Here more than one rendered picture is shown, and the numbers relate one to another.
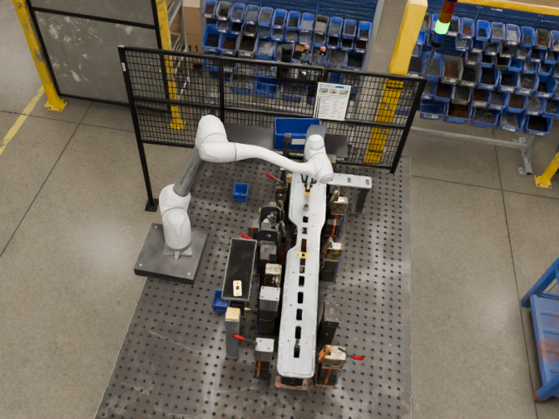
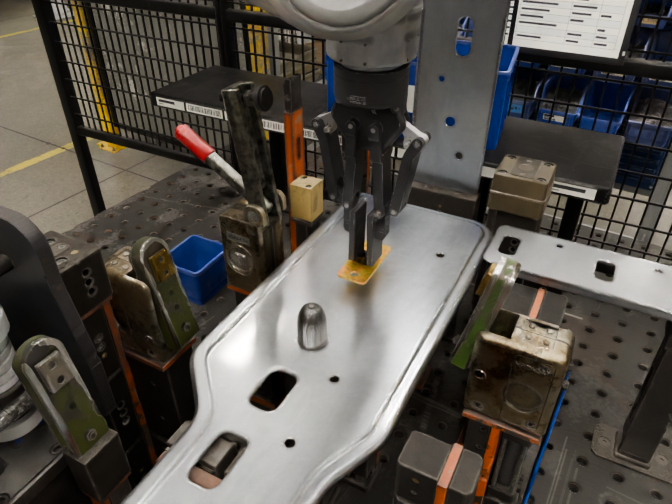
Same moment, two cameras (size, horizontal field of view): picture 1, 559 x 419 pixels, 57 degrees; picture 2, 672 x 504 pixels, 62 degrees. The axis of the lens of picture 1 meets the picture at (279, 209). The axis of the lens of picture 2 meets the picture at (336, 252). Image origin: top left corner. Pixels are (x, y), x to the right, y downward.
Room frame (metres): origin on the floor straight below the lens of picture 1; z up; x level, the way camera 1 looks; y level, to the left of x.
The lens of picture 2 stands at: (1.63, -0.39, 1.42)
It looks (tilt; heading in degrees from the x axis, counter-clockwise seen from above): 35 degrees down; 28
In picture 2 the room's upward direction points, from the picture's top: straight up
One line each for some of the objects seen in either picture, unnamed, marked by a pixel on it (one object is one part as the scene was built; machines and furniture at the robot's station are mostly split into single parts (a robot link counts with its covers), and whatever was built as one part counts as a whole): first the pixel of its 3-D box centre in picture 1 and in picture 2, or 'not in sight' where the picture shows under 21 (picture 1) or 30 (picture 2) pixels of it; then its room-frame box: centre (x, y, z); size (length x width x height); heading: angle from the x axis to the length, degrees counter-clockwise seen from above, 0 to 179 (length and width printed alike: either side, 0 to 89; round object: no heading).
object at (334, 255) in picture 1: (330, 262); not in sight; (1.73, -0.34, 0.87); 0.12 x 0.09 x 0.35; 90
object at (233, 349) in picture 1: (232, 334); not in sight; (1.18, 0.17, 0.92); 0.08 x 0.08 x 0.44; 0
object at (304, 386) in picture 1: (294, 372); not in sight; (1.04, -0.16, 0.84); 0.18 x 0.06 x 0.29; 90
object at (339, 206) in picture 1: (336, 217); (498, 442); (2.08, -0.37, 0.87); 0.12 x 0.09 x 0.35; 90
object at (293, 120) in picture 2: not in sight; (298, 238); (2.24, -0.01, 0.95); 0.03 x 0.01 x 0.50; 0
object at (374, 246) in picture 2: not in sight; (374, 236); (2.14, -0.17, 1.06); 0.03 x 0.01 x 0.07; 0
